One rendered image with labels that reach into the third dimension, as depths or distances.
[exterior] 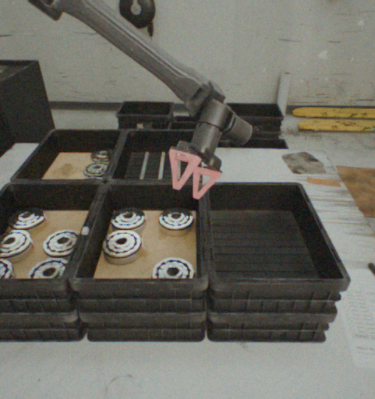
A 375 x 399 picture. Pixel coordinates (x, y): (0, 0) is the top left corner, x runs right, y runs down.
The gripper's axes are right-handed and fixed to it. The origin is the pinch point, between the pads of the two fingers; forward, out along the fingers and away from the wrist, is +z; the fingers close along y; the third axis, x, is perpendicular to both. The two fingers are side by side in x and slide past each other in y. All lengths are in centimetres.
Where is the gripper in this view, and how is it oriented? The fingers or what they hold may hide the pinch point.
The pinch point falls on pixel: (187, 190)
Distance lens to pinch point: 72.3
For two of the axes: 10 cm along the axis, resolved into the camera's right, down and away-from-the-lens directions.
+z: -3.3, 9.4, -0.4
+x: 8.4, 2.7, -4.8
